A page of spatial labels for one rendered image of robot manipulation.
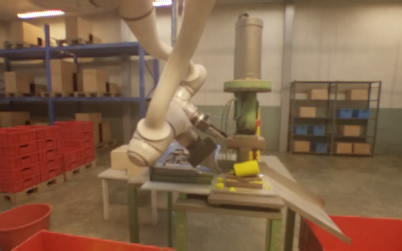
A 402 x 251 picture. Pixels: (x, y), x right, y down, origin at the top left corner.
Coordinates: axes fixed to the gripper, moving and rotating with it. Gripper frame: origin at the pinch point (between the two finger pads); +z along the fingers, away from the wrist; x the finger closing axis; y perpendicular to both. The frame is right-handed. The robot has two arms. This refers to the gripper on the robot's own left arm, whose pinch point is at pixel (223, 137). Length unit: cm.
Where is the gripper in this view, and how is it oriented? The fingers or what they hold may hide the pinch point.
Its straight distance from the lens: 96.2
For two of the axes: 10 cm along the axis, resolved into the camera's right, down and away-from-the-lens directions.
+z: 8.2, 5.8, -0.6
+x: 1.5, -1.1, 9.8
